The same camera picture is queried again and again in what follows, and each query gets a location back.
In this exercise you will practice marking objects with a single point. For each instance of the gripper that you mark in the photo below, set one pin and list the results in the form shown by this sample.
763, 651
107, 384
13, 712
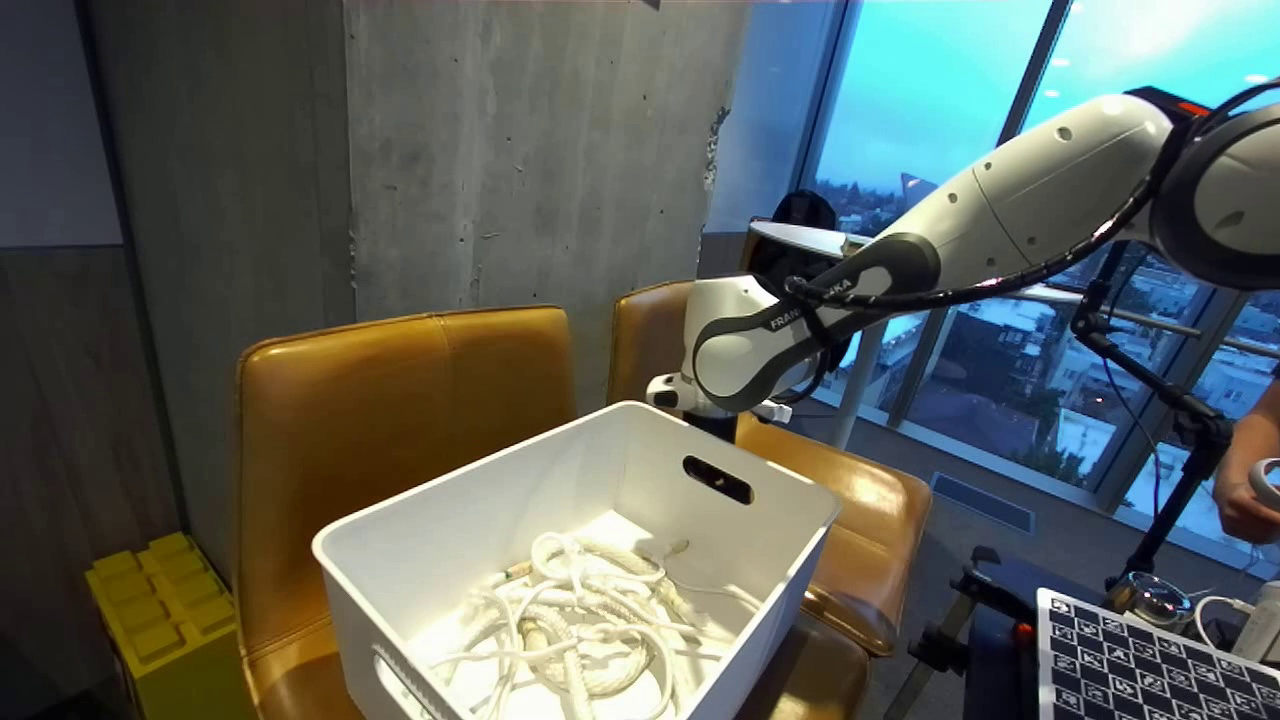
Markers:
712, 426

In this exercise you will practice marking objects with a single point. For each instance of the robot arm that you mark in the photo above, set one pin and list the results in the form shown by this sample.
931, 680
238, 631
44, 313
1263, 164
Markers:
1040, 190

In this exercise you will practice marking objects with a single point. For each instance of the brown leather chair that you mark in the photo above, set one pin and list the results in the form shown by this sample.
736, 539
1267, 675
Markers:
860, 500
400, 400

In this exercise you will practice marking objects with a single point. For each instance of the floor vent grille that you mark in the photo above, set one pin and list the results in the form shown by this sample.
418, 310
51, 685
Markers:
982, 502

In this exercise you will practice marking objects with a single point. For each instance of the white plastic storage bin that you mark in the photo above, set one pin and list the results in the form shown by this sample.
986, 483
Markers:
450, 540

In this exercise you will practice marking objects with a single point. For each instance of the window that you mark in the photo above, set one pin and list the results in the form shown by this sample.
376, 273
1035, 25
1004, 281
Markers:
920, 100

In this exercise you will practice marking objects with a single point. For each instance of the black and white calibration board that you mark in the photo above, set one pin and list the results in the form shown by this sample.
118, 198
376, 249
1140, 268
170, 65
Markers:
1130, 660

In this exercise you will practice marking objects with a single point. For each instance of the person's hand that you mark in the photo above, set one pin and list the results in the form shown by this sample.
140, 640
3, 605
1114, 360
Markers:
1245, 500

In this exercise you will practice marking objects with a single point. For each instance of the hand controller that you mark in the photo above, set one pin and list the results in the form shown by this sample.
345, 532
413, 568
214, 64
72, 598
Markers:
1268, 485

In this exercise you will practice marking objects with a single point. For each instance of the yellow toy brick block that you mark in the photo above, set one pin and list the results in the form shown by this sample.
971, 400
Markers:
165, 610

